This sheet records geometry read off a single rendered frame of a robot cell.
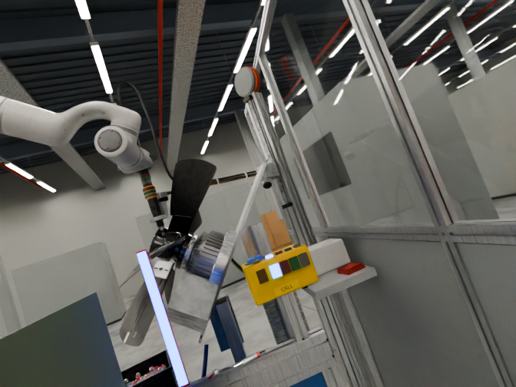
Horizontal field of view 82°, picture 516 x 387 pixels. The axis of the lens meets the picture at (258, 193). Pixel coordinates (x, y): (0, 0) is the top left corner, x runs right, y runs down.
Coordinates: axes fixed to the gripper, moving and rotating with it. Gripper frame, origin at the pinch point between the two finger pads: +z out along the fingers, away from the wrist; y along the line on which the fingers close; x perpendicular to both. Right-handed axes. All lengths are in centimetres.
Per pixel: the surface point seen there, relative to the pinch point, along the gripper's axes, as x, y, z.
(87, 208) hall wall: 226, -447, 1144
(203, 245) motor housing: -34.6, 11.5, 0.8
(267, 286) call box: -47, 25, -41
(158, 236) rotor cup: -26.2, -2.9, 3.8
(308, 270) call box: -47, 35, -41
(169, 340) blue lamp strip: -52, 0, -36
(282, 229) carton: -95, 199, 793
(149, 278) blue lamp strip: -36, 0, -35
